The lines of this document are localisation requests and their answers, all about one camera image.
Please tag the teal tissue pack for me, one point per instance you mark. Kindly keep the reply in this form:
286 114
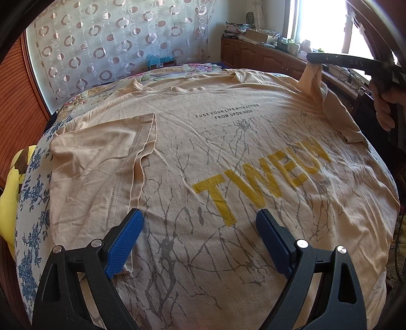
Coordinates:
160 61

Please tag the beige printed t-shirt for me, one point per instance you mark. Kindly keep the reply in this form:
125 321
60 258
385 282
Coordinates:
190 152

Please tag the cardboard box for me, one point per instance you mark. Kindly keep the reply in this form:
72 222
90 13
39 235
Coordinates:
256 36

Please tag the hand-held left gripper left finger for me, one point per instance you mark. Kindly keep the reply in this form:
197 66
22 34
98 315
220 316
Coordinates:
127 241

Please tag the circle patterned sheer curtain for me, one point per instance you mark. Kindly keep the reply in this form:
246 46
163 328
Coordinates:
111 38

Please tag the cream window curtain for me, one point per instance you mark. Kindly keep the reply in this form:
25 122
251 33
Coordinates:
258 14

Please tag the person's right hand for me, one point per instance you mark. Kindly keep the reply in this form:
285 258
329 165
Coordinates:
382 106

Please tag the pink floral blanket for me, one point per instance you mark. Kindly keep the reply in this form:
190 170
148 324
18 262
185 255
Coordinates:
95 95

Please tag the yellow plush toy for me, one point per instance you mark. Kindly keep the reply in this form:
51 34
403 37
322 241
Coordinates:
9 203

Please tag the wooden cabinet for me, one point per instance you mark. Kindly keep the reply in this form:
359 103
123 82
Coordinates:
253 54

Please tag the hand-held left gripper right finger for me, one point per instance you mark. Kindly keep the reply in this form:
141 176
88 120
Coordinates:
271 236

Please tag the group of small bottles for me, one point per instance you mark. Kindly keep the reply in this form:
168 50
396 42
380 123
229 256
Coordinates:
289 46

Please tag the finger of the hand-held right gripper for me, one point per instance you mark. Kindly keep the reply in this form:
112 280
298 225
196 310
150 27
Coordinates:
345 60

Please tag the blue floral bedsheet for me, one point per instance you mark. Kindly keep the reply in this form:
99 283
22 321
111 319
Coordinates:
35 206

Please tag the stack of papers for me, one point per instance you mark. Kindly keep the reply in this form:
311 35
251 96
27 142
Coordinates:
236 31

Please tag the brown ribbed wooden panel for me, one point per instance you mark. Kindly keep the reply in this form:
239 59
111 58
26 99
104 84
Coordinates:
22 111

